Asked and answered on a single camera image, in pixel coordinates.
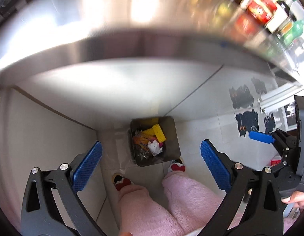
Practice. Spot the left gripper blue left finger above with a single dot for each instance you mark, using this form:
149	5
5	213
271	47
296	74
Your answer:
83	167

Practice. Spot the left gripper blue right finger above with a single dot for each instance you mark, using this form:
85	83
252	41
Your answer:
217	168

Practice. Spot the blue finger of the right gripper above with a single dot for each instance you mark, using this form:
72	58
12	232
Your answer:
261	137

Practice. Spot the orange pink candy bag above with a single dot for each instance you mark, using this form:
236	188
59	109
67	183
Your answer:
141	141

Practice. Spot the white tissue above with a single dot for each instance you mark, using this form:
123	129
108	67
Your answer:
155	148

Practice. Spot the yellow foam fruit net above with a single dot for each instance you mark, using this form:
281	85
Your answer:
149	132

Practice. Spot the black trash bin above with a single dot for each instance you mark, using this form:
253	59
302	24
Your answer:
171	149

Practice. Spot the person's right hand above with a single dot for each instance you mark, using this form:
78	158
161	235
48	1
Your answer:
297	198

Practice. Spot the black cat sticker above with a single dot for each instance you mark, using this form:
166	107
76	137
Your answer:
247	122

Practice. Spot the left red slipper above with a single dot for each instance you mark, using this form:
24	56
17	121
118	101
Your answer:
120	181

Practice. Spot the red slipper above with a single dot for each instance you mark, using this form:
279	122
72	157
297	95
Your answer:
120	181
177	165

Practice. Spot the right red slipper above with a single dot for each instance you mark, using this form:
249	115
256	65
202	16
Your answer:
177	165

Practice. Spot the person's pink right leg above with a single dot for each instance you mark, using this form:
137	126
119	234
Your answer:
191	205

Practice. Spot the person's pink leg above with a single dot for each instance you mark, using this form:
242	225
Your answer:
140	215
191	205

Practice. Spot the person's pink left leg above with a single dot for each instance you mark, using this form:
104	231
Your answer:
140	215

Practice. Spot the green plastic bottle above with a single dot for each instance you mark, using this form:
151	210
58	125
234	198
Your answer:
295	32

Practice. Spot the dark soy sauce bottle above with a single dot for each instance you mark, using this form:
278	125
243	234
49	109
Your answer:
280	15

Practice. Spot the red chili sauce jar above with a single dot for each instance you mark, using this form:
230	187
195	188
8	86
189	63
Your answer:
261	10

